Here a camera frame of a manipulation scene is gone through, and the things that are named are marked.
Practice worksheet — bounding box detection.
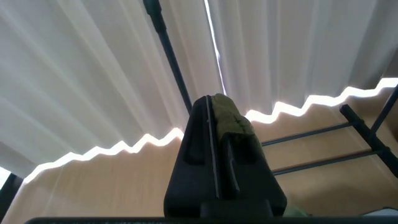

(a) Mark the beige curtain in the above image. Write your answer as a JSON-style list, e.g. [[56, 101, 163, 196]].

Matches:
[[0, 0, 398, 180]]

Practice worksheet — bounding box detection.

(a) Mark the black clothes rack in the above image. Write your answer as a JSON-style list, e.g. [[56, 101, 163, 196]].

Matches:
[[142, 0, 398, 179]]

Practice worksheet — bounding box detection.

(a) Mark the green printed shirt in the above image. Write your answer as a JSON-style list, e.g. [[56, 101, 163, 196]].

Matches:
[[210, 93, 309, 218]]

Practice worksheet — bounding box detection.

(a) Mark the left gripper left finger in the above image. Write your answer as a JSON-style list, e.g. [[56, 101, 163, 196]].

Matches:
[[163, 95, 221, 218]]

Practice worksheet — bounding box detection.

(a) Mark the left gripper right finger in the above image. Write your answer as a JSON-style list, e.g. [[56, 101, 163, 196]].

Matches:
[[216, 135, 288, 218]]

